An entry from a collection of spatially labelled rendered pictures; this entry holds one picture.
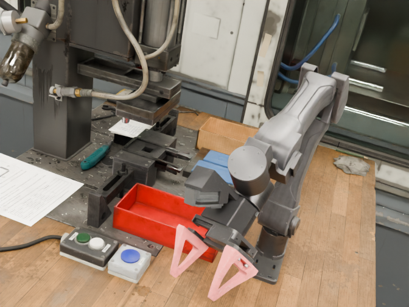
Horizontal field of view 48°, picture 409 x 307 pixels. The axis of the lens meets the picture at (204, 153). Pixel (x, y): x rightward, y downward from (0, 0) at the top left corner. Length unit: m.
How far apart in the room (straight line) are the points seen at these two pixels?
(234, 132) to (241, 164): 0.88
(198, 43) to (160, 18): 0.71
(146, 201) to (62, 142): 0.31
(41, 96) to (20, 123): 1.11
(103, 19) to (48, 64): 0.21
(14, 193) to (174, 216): 0.40
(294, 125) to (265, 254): 0.39
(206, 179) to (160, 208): 0.51
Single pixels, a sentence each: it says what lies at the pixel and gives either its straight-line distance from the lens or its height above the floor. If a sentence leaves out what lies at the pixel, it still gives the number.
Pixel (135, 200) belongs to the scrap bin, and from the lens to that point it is 1.18.
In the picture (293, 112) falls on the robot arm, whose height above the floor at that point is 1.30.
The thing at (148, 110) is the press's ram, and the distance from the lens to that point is 1.11.
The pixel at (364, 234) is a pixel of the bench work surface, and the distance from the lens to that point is 1.30.
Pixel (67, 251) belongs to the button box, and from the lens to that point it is 1.02.
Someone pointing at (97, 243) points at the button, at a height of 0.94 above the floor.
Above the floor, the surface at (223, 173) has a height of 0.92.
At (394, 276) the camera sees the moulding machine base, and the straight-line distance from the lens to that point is 2.01.
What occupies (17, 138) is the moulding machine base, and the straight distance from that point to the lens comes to 2.47.
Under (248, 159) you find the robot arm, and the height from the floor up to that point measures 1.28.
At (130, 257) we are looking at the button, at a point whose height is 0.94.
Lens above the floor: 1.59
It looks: 28 degrees down
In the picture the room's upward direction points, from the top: 10 degrees clockwise
